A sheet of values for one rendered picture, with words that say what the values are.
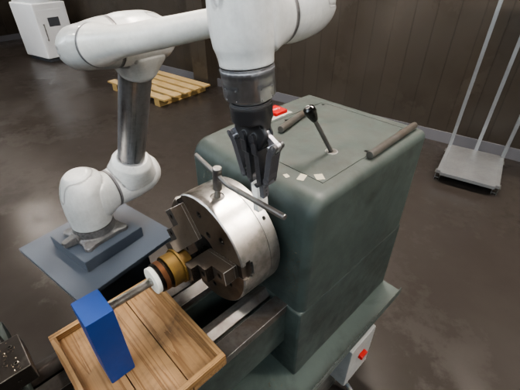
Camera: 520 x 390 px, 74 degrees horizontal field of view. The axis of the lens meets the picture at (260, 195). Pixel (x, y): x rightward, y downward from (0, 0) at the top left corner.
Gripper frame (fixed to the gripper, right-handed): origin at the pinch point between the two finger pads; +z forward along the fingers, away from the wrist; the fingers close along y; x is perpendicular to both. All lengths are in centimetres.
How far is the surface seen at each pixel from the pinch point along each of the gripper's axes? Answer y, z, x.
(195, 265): -12.3, 19.2, -11.9
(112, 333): -14.5, 24.2, -33.8
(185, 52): -457, 79, 286
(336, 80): -197, 95, 323
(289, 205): -1.7, 9.9, 10.8
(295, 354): 2, 65, 7
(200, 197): -17.5, 6.4, -3.6
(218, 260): -9.1, 19.1, -7.3
